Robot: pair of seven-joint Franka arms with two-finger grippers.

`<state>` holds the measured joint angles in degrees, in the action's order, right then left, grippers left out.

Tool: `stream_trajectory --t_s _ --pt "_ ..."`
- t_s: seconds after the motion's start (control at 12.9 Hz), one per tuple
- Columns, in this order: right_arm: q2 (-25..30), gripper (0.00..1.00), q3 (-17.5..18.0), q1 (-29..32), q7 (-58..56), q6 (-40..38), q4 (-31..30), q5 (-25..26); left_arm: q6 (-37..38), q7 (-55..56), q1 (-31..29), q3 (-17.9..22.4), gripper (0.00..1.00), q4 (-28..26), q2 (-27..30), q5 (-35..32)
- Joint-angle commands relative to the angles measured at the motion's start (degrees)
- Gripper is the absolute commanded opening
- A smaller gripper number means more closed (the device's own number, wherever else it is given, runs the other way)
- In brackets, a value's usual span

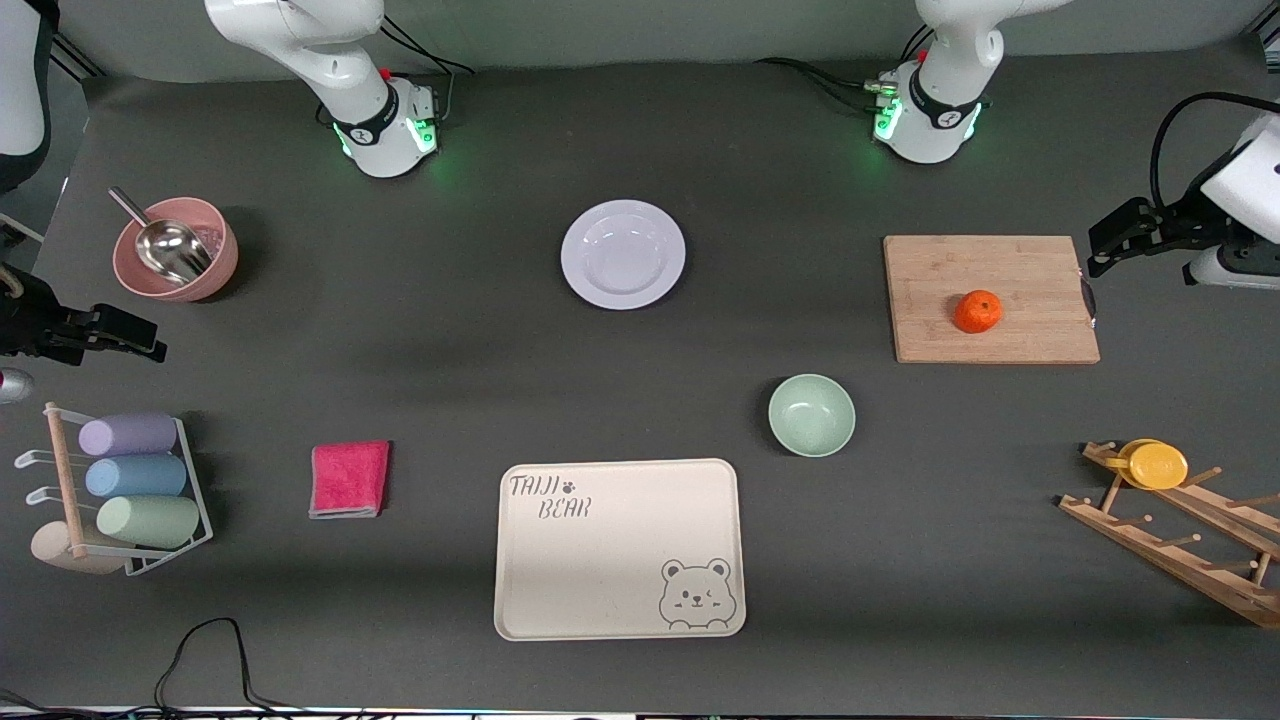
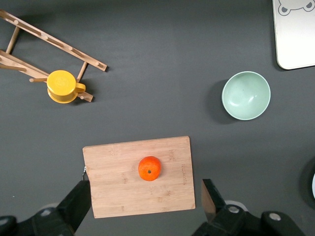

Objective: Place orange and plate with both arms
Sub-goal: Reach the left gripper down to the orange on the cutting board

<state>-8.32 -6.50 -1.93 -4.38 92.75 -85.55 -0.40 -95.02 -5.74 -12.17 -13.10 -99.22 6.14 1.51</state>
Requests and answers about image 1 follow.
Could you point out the purple cup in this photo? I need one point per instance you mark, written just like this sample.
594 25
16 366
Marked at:
128 434

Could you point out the green cup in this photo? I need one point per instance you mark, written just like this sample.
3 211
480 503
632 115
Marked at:
148 521

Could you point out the wooden cutting board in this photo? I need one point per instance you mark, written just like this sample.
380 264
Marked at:
990 270

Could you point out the beige bear print tray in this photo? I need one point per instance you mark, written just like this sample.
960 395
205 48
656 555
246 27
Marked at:
610 560

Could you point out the orange fruit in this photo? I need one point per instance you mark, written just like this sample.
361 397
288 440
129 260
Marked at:
977 311

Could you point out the pink folded cloth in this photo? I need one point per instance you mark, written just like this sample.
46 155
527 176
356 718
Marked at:
349 479

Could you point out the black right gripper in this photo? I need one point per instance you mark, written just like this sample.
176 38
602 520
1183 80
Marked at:
28 318

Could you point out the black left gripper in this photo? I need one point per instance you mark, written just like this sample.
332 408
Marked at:
1186 222

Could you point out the wooden peg rack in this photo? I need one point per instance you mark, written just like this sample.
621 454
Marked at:
1180 560

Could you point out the metal scoop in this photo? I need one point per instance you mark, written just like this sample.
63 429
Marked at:
170 250

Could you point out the dark metal frame bar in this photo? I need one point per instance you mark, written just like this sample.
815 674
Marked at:
80 58

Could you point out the white round plate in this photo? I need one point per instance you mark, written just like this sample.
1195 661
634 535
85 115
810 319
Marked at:
623 254

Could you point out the blue cup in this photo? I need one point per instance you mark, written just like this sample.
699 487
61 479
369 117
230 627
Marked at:
135 476

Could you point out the beige cup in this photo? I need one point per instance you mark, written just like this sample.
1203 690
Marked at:
55 548

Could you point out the yellow cup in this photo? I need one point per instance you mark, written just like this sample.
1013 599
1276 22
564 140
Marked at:
1157 466

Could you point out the light green bowl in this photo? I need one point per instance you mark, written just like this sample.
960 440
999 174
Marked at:
811 415

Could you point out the pink bowl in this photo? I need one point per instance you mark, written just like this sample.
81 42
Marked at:
215 270

